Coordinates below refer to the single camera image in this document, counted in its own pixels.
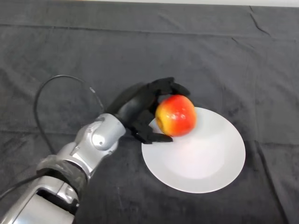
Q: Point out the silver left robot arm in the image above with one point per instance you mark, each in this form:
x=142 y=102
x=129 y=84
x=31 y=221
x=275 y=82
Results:
x=70 y=168

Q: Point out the black table cloth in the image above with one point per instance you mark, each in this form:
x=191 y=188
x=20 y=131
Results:
x=210 y=58

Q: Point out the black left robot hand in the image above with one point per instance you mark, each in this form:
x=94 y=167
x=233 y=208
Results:
x=137 y=105

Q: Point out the round white plate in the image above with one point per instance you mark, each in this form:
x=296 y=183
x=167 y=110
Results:
x=198 y=163

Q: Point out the red and yellow apple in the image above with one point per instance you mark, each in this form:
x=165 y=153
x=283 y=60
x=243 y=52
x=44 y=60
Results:
x=176 y=116

